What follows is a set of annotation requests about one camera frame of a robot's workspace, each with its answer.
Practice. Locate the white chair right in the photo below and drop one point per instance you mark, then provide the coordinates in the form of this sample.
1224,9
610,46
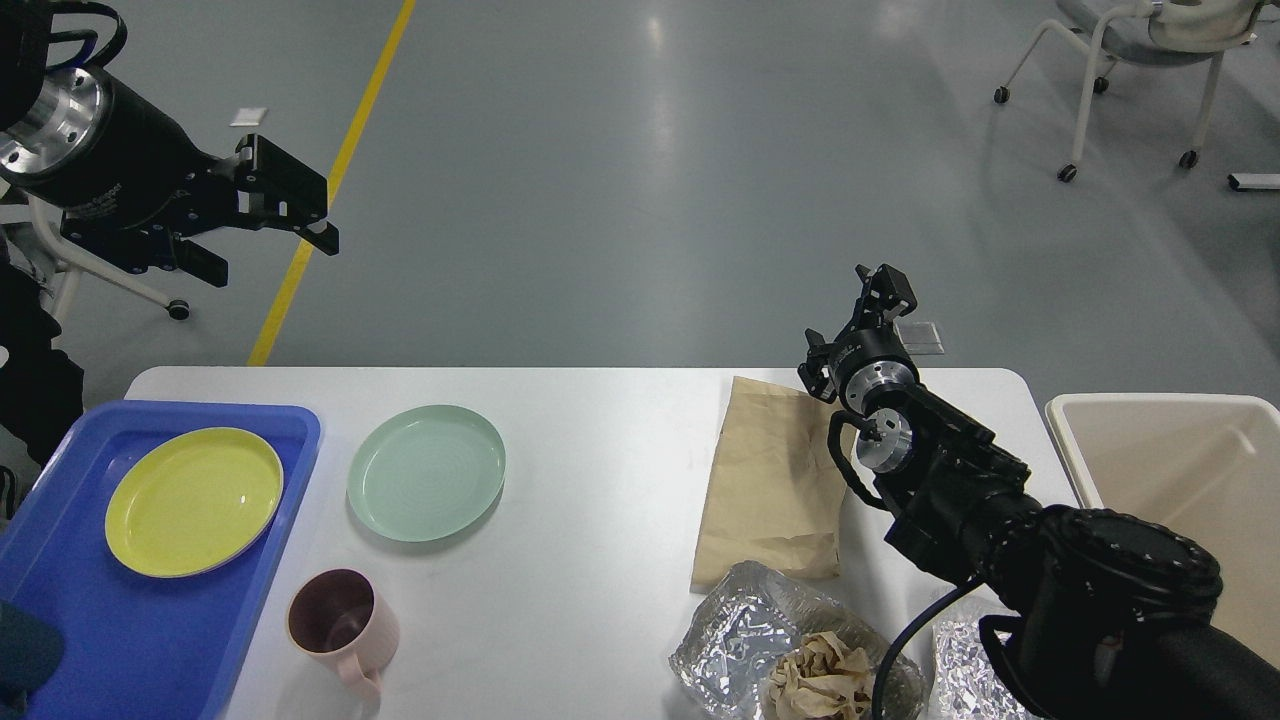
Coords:
1160,34

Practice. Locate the white paper scrap on floor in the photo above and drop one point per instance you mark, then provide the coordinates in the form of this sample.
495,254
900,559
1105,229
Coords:
248,117

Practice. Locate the crumpled aluminium foil piece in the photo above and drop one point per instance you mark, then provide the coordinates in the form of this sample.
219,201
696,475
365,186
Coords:
965,685

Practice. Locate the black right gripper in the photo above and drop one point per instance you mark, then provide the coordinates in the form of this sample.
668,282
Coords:
858,365

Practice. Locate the blue plastic tray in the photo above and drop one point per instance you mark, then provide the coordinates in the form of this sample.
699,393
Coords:
139,647

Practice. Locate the crumpled brown paper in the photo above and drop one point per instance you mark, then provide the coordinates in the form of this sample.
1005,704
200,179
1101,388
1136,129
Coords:
824,678

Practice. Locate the light green plate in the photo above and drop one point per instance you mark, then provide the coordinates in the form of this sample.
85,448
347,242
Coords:
427,473

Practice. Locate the white chair left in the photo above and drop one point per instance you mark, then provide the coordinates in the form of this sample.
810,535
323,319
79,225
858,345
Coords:
57,265

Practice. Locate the brown paper bag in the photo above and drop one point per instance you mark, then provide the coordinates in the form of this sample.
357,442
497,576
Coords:
774,494

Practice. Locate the person in dark clothes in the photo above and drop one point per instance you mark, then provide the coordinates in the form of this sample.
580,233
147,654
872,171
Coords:
41,388

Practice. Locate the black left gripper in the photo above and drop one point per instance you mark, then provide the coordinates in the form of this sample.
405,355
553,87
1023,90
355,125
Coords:
132,183

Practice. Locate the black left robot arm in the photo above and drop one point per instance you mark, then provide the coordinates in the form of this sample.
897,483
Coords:
40,37

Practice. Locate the beige plastic bin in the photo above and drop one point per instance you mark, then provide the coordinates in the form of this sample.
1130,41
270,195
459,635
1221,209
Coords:
1206,466

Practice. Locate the yellow plate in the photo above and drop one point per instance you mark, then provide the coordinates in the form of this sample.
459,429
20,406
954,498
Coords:
194,503

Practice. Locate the aluminium foil tray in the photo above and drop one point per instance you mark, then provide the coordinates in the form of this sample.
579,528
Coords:
741,631

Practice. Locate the clear plastic piece on floor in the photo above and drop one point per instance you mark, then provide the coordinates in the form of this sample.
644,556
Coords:
920,338

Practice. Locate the pink mug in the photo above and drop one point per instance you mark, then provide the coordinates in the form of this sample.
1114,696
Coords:
341,620

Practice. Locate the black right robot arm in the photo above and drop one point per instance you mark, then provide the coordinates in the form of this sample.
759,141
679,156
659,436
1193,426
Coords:
1108,615

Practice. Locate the white chair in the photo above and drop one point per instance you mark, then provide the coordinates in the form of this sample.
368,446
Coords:
57,265
1160,34

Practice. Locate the white bar on floor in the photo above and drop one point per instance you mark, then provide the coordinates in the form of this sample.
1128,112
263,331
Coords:
1254,182

